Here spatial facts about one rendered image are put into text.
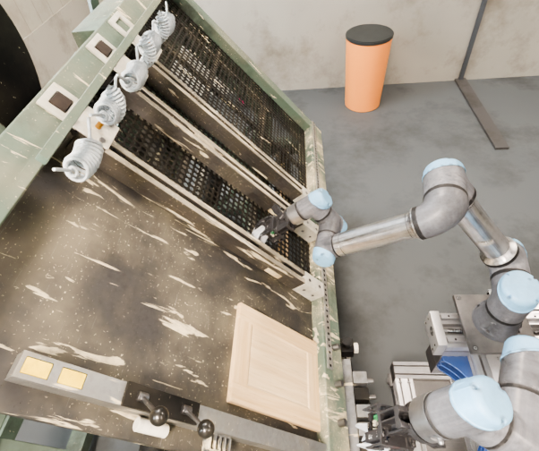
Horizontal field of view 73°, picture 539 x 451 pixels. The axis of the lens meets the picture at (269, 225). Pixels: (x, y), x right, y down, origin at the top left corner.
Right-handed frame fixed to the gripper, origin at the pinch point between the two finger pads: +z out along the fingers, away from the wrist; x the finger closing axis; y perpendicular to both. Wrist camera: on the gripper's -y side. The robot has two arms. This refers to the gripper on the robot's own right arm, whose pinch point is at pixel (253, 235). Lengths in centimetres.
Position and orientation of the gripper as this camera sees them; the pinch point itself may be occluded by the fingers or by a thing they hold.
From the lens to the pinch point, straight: 144.8
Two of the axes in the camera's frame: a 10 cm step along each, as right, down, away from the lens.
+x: 6.9, 5.0, 5.2
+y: -0.4, 7.5, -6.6
